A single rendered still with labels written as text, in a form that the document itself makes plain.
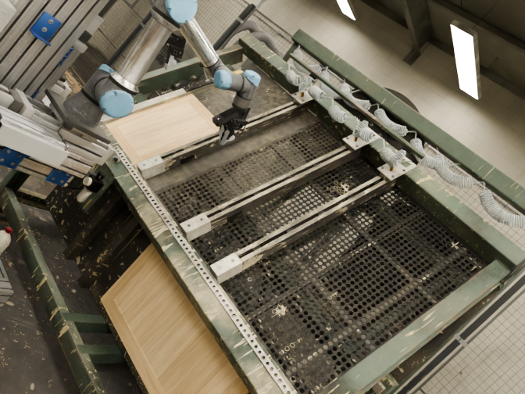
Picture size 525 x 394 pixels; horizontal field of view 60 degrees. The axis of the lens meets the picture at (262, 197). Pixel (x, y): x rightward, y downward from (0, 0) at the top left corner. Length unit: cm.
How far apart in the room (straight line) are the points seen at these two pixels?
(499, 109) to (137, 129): 576
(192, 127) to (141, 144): 30
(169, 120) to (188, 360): 132
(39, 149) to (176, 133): 102
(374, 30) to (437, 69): 136
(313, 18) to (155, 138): 679
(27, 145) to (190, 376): 119
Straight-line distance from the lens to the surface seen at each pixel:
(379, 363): 186
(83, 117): 192
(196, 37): 195
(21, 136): 173
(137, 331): 241
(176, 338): 226
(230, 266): 195
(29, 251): 277
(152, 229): 212
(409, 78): 786
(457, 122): 741
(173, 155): 241
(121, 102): 177
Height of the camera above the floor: 153
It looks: 7 degrees down
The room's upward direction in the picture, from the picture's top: 43 degrees clockwise
